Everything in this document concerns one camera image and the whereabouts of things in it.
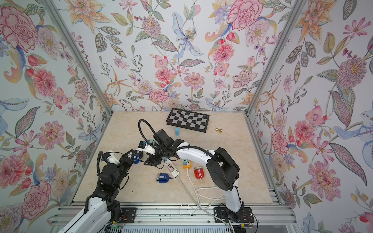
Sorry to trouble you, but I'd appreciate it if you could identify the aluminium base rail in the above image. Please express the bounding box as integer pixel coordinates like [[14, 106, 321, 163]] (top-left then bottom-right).
[[46, 202, 301, 233]]

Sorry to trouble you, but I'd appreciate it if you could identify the white power strip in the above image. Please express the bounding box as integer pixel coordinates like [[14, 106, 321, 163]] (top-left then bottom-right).
[[165, 160, 179, 179]]

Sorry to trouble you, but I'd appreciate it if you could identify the black silver chessboard box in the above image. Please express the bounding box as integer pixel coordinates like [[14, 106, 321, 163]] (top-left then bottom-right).
[[166, 108, 210, 133]]

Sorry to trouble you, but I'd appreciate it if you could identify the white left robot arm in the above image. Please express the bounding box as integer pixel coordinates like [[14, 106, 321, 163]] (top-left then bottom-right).
[[59, 150, 135, 233]]

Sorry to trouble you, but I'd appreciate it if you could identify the aluminium frame post right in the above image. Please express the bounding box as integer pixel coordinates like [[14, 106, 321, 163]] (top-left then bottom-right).
[[246, 0, 307, 116]]

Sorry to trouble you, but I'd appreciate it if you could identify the aluminium frame post left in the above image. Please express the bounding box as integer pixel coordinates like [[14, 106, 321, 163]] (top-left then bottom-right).
[[40, 0, 114, 116]]

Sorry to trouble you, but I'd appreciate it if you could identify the orange power strip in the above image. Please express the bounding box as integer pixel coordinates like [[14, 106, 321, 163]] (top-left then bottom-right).
[[183, 159, 191, 170]]

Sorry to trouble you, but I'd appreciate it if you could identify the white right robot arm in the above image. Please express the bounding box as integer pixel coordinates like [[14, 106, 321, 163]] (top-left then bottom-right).
[[146, 130, 254, 223]]

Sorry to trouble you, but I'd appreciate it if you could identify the aluminium frame post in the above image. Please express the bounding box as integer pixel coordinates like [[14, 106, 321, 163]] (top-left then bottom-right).
[[246, 0, 307, 116], [40, 0, 114, 116]]

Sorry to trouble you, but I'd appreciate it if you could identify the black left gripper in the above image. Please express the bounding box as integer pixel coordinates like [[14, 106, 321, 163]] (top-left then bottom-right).
[[113, 149, 135, 189]]

